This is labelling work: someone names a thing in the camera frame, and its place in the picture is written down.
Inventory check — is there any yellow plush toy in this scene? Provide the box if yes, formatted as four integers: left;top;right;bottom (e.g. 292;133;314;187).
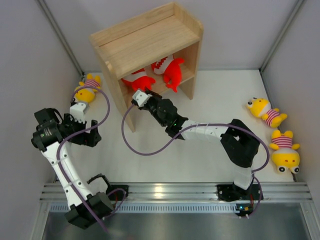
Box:
246;97;288;128
70;73;101;106
269;129;300;174

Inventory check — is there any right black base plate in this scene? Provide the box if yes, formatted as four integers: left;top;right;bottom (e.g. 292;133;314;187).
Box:
217;184;264;202

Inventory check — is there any aluminium mounting rail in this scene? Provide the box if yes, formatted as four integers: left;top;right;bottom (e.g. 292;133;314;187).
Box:
39;181;313;201

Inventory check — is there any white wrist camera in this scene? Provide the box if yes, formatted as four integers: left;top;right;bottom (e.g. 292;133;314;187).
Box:
69;102;89;124
131;89;152;108

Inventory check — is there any purple cable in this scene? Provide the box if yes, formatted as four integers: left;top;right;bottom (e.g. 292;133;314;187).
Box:
57;87;128;232
120;104;271;218

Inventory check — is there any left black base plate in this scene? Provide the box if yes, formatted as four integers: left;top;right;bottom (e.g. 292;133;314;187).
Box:
106;184;129;201

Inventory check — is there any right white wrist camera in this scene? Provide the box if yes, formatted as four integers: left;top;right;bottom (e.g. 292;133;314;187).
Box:
131;89;152;108

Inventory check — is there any grey slotted cable duct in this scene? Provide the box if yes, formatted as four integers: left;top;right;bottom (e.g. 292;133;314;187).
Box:
49;202;241;214

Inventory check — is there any wooden two-tier shelf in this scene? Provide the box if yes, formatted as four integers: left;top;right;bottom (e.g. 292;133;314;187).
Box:
89;1;204;133

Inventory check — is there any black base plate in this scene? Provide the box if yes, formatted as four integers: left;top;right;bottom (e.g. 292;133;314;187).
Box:
106;184;129;201
217;184;264;202

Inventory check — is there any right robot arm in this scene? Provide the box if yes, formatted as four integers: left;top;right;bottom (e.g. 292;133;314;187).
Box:
131;89;260;202

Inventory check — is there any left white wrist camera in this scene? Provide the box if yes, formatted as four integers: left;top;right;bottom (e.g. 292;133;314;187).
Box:
69;102;89;124

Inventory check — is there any red shark plush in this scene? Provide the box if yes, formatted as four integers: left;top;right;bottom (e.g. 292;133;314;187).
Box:
151;54;185;93
121;68;156;91

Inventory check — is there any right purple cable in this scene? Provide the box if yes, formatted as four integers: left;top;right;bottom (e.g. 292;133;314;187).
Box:
120;104;271;218

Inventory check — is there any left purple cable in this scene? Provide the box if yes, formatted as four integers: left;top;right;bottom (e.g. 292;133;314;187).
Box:
57;87;128;232

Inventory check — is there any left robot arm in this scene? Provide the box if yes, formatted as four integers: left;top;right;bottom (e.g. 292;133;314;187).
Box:
31;108;114;230

